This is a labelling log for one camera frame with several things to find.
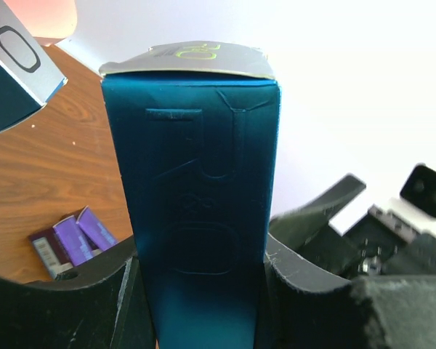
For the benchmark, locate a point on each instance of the purple toothpaste box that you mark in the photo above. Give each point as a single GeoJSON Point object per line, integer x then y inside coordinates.
{"type": "Point", "coordinates": [95, 230]}
{"type": "Point", "coordinates": [62, 246]}

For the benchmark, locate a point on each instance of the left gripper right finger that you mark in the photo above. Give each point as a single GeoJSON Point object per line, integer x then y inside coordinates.
{"type": "Point", "coordinates": [304, 306]}

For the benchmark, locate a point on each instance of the blue toothpaste box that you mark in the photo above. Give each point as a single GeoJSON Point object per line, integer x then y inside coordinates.
{"type": "Point", "coordinates": [195, 129]}
{"type": "Point", "coordinates": [29, 79]}

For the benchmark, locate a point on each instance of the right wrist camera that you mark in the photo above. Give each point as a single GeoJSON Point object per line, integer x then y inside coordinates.
{"type": "Point", "coordinates": [419, 191]}

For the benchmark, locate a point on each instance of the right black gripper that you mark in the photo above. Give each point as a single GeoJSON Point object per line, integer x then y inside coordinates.
{"type": "Point", "coordinates": [307, 227]}

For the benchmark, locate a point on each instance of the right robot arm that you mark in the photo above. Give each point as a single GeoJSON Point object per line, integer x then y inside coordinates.
{"type": "Point", "coordinates": [377, 243]}

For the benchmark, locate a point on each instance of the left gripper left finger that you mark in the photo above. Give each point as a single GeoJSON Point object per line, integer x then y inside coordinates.
{"type": "Point", "coordinates": [99, 304]}

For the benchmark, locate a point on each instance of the pink three-tier shelf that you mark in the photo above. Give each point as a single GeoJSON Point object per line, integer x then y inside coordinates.
{"type": "Point", "coordinates": [48, 21]}

